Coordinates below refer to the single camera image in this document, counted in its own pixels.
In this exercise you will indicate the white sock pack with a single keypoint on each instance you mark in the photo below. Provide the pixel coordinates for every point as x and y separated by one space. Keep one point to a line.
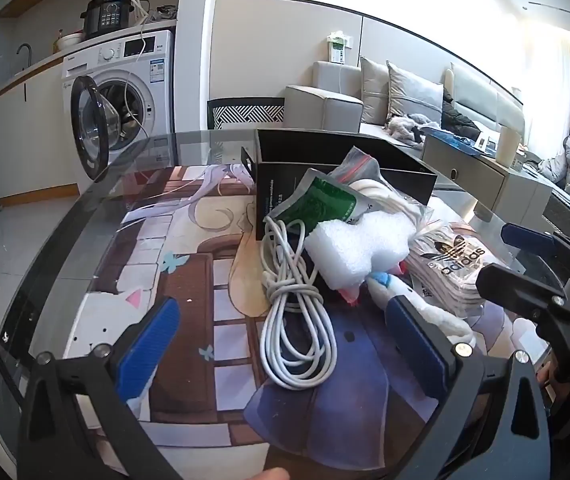
452 270

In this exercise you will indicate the grey bag with green label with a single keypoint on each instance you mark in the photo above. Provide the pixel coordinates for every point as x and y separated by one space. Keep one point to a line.
325 200

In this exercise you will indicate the kitchen faucet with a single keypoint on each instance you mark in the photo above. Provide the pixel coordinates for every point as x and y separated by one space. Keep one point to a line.
26 52

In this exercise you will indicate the black cardboard box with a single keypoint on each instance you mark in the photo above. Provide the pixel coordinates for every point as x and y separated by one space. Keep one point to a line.
285 180

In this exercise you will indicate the zip bag with clear tubing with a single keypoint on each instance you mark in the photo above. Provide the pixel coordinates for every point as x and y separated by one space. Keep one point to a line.
390 190

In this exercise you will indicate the person's left hand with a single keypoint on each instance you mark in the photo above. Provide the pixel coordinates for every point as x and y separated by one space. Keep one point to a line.
271 475

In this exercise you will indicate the beige side cabinet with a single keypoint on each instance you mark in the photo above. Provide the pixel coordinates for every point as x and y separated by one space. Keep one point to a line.
475 175

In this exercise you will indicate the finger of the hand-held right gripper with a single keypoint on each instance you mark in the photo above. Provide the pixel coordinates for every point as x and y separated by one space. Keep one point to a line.
527 237
512 285

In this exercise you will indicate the chair with patterned back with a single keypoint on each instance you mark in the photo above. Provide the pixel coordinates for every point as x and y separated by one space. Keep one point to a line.
245 112

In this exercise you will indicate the beige sofa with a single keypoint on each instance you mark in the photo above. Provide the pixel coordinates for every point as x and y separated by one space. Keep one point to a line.
325 100

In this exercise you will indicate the black jacket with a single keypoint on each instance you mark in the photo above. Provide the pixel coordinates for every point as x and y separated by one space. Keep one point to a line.
460 120

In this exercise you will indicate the white kitchen cabinet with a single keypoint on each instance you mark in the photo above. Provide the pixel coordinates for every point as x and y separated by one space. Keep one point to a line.
20 120

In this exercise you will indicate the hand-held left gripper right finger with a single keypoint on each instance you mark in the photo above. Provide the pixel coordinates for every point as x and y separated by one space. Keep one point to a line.
415 345

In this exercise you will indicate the grey fluffy cloth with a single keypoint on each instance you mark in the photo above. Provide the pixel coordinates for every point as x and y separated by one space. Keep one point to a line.
405 127

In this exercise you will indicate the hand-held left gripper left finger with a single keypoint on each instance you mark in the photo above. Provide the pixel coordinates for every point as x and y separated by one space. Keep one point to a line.
147 350

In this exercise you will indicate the white washing machine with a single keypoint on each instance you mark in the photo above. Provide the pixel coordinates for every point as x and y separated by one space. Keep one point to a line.
115 55

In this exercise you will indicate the white foam wrap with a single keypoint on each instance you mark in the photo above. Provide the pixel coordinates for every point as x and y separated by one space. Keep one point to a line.
355 245

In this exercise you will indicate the white bowl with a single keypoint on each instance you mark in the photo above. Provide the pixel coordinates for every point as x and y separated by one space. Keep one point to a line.
71 40

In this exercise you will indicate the small blue white plush toy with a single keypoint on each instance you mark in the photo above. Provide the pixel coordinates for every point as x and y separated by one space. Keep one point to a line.
417 305

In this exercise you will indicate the grey pillow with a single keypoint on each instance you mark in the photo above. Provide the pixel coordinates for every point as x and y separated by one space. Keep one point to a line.
412 92
372 90

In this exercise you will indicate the black pressure cooker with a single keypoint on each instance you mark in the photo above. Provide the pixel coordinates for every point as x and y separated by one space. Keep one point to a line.
107 15

